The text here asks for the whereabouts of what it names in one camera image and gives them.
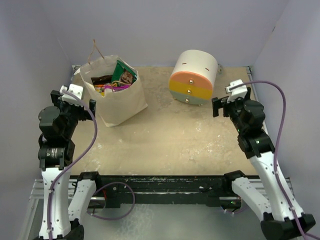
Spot green snack bag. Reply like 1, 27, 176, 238
111, 60, 137, 87

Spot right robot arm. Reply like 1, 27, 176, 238
211, 87, 316, 240

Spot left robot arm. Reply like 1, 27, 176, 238
38, 85, 103, 240

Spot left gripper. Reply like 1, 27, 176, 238
50, 90, 95, 138

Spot white cylinder toy drawers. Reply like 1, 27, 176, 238
168, 49, 219, 106

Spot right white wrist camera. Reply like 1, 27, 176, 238
225, 79, 248, 103

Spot purple candy bag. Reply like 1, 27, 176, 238
101, 84, 131, 92

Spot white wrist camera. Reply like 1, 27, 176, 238
225, 79, 248, 103
59, 83, 84, 106

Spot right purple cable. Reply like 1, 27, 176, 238
228, 80, 320, 240

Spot orange snack packet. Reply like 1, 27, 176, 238
94, 85, 112, 97

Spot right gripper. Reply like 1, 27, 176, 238
212, 93, 251, 134

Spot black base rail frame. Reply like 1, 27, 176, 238
69, 171, 261, 209

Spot white paper bag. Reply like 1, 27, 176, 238
78, 54, 148, 127

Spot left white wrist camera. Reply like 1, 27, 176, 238
59, 83, 84, 106

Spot brown Kettle chips bag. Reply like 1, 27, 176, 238
91, 75, 113, 86

